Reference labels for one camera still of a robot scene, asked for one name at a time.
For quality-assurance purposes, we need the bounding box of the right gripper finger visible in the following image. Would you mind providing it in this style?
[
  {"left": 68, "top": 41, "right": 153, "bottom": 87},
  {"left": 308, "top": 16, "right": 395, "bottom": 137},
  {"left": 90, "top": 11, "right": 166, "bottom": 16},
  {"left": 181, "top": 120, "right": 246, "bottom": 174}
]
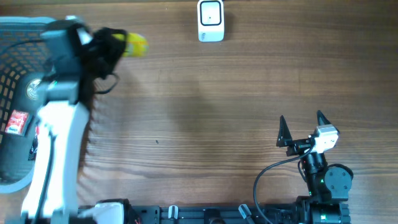
[
  {"left": 276, "top": 115, "right": 293, "bottom": 147},
  {"left": 317, "top": 110, "right": 331, "bottom": 126}
]

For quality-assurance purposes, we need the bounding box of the yellow plastic jar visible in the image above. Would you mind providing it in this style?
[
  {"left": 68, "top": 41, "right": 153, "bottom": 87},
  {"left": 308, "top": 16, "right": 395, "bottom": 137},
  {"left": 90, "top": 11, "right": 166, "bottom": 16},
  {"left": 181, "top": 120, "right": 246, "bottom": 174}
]
[{"left": 113, "top": 32, "right": 149, "bottom": 57}]

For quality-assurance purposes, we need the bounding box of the round metal tin can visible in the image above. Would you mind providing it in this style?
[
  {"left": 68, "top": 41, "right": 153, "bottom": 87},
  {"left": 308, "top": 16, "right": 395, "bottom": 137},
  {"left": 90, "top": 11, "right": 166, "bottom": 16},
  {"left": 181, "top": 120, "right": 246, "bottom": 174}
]
[{"left": 25, "top": 78, "right": 41, "bottom": 100}]

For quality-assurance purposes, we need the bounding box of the red tissue packet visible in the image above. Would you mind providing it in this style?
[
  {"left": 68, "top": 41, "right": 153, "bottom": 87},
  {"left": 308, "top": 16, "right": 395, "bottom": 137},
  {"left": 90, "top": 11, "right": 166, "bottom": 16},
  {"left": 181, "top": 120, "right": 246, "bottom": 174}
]
[{"left": 5, "top": 110, "right": 30, "bottom": 136}]

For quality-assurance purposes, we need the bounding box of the black snack bag orange sticker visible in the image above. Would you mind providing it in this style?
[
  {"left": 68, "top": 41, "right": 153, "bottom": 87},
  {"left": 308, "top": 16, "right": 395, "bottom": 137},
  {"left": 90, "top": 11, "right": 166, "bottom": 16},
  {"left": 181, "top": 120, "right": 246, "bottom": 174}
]
[{"left": 28, "top": 125, "right": 39, "bottom": 161}]

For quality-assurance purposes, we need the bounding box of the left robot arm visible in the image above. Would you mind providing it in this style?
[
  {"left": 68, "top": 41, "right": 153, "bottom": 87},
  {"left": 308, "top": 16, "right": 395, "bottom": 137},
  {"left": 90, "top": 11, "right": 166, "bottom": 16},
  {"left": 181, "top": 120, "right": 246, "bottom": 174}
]
[{"left": 18, "top": 20, "right": 128, "bottom": 223}]

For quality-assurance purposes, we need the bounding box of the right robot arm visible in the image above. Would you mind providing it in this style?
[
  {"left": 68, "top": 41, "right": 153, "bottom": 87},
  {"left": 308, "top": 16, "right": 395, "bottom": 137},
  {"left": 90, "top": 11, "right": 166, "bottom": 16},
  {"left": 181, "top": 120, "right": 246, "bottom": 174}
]
[{"left": 276, "top": 111, "right": 354, "bottom": 223}]

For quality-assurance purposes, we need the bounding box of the white barcode scanner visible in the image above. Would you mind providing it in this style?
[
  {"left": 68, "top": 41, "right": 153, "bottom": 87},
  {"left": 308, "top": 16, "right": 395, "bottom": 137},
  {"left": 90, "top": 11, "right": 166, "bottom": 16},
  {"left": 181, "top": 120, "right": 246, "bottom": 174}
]
[{"left": 197, "top": 0, "right": 224, "bottom": 42}]

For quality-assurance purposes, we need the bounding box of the grey plastic mesh basket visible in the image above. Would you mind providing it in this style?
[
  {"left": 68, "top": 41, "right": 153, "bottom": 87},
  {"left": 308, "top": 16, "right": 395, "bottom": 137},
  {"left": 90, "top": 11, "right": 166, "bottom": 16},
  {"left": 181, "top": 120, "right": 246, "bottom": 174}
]
[{"left": 1, "top": 17, "right": 53, "bottom": 194}]

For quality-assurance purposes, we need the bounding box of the black right camera cable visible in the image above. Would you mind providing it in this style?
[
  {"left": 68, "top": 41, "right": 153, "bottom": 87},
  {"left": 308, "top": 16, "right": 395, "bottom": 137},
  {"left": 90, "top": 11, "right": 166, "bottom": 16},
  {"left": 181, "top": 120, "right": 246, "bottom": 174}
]
[{"left": 252, "top": 144, "right": 315, "bottom": 224}]

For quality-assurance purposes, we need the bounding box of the black camera cable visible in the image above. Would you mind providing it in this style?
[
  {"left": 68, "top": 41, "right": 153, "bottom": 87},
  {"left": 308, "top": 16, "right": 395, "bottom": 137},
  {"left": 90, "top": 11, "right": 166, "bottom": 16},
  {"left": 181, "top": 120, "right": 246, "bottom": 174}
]
[
  {"left": 0, "top": 39, "right": 57, "bottom": 224},
  {"left": 252, "top": 144, "right": 315, "bottom": 224}
]

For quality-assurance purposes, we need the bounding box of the black left camera cable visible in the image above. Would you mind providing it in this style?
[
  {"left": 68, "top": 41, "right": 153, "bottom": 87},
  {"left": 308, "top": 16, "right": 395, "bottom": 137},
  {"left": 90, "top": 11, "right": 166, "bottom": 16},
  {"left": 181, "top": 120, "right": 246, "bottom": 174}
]
[{"left": 0, "top": 39, "right": 57, "bottom": 224}]

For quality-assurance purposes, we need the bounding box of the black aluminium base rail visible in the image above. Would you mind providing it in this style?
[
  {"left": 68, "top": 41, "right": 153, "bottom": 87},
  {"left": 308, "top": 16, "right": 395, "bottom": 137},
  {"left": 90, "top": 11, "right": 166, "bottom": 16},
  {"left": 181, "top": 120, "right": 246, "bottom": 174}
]
[{"left": 77, "top": 203, "right": 351, "bottom": 224}]

